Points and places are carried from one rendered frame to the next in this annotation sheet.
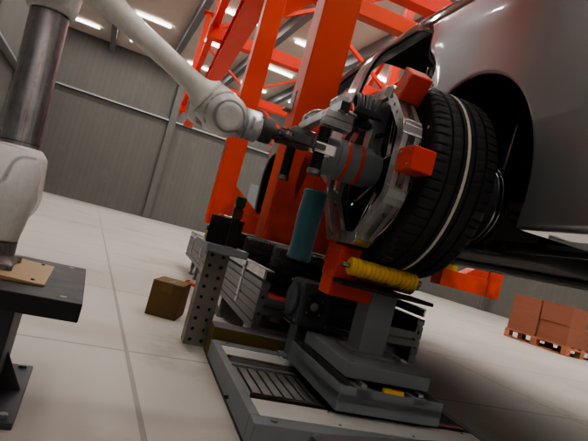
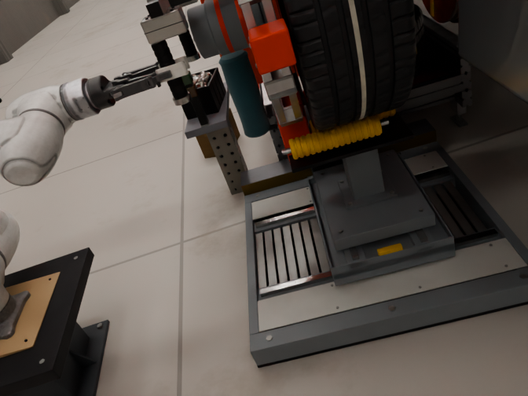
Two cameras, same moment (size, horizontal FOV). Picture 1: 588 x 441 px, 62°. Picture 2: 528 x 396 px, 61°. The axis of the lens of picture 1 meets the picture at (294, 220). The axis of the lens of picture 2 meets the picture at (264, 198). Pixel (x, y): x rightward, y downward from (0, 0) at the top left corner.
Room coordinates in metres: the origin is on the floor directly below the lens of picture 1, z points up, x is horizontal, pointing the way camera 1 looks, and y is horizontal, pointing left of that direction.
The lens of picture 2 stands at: (0.55, -0.56, 1.10)
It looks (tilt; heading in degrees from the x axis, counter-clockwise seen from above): 33 degrees down; 25
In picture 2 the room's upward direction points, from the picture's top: 20 degrees counter-clockwise
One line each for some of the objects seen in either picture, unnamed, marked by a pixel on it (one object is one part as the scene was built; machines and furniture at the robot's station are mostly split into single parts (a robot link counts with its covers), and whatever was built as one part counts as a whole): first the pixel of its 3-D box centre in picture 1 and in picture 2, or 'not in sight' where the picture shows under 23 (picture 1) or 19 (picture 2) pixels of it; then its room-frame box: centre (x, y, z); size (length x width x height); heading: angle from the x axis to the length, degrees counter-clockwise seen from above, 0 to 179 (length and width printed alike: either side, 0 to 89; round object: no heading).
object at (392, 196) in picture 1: (366, 168); (260, 12); (1.70, -0.20, 0.85); 0.54 x 0.07 x 0.54; 17
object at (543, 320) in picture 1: (553, 325); not in sight; (7.54, -4.25, 0.35); 1.13 x 0.81 x 0.69; 20
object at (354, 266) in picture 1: (382, 274); (334, 137); (1.61, -0.33, 0.51); 0.29 x 0.06 x 0.06; 107
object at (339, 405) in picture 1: (357, 379); (371, 212); (1.75, -0.36, 0.13); 0.50 x 0.36 x 0.10; 17
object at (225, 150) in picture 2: (205, 296); (227, 149); (2.19, 0.29, 0.21); 0.10 x 0.10 x 0.42; 17
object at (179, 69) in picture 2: (325, 148); (172, 71); (1.45, -0.03, 0.83); 0.07 x 0.01 x 0.03; 107
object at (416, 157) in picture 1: (415, 161); (271, 46); (1.40, -0.29, 0.85); 0.09 x 0.08 x 0.07; 17
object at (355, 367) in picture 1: (370, 325); (361, 166); (1.75, -0.36, 0.32); 0.40 x 0.30 x 0.28; 17
